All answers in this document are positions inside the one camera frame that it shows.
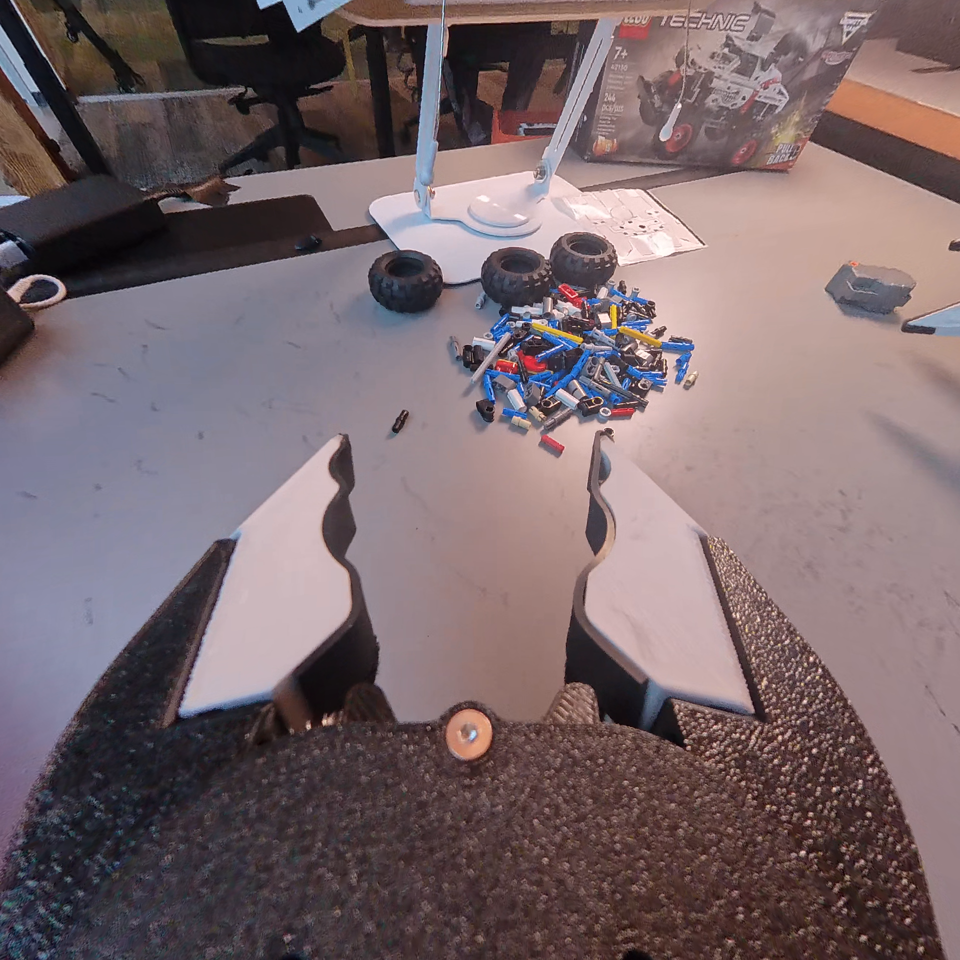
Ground wood-edged table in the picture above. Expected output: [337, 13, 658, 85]
[810, 38, 960, 204]

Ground clear sticker sheet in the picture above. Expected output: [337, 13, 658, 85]
[563, 188, 706, 268]

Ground black desk mat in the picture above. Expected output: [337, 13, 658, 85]
[60, 195, 388, 298]

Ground black office chair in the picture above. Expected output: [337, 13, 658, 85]
[162, 0, 349, 174]

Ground grey motor block assembly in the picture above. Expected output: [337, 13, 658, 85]
[825, 261, 918, 315]

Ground grey desk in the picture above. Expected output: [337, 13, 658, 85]
[0, 135, 960, 960]

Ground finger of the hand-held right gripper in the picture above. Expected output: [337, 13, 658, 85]
[902, 300, 960, 336]

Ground toy truck box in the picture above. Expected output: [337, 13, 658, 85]
[578, 0, 876, 171]

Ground white book stand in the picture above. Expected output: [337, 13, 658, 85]
[368, 0, 619, 286]

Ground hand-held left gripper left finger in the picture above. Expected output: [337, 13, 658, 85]
[177, 435, 379, 721]

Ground pile of small building bricks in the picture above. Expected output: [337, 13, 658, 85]
[447, 279, 700, 456]

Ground scissors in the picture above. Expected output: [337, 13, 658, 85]
[8, 270, 69, 312]

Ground black power adapter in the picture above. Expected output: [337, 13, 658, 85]
[0, 174, 166, 274]

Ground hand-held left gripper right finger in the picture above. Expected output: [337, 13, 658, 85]
[564, 432, 759, 733]

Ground black toy tyre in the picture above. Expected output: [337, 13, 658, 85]
[549, 231, 619, 289]
[480, 246, 555, 309]
[368, 249, 445, 315]

